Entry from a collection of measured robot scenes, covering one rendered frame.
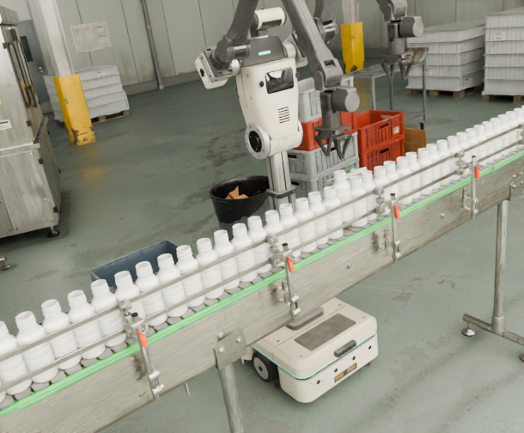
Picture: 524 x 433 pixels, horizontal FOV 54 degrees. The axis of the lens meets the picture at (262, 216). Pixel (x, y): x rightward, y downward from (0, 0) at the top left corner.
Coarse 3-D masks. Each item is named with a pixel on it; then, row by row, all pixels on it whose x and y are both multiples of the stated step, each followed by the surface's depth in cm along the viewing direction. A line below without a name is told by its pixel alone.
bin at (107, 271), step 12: (168, 240) 196; (144, 252) 192; (156, 252) 196; (168, 252) 199; (108, 264) 185; (120, 264) 188; (132, 264) 191; (156, 264) 197; (96, 276) 176; (108, 276) 186; (132, 276) 192
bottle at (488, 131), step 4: (484, 124) 207; (488, 124) 207; (484, 128) 207; (488, 128) 207; (484, 132) 208; (488, 132) 207; (492, 132) 208; (488, 136) 207; (492, 136) 207; (492, 140) 208; (488, 144) 208; (492, 144) 209; (488, 148) 209; (492, 148) 209; (488, 152) 210; (492, 152) 210; (492, 156) 211; (488, 160) 211; (492, 160) 211
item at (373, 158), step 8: (384, 144) 455; (392, 144) 464; (400, 144) 471; (368, 152) 442; (376, 152) 451; (384, 152) 459; (392, 152) 465; (400, 152) 474; (360, 160) 443; (368, 160) 445; (376, 160) 454; (384, 160) 461; (392, 160) 468; (368, 168) 449
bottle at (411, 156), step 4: (408, 152) 185; (412, 152) 185; (408, 156) 183; (412, 156) 182; (416, 156) 183; (408, 160) 183; (412, 160) 182; (416, 160) 183; (408, 164) 183; (412, 164) 183; (416, 164) 183; (412, 168) 183; (416, 168) 183; (412, 172) 183; (412, 176) 184; (416, 176) 184; (412, 180) 184; (416, 180) 184; (412, 184) 185; (416, 184) 185; (412, 188) 185; (416, 188) 185; (420, 192) 188; (412, 196) 186; (416, 196) 187
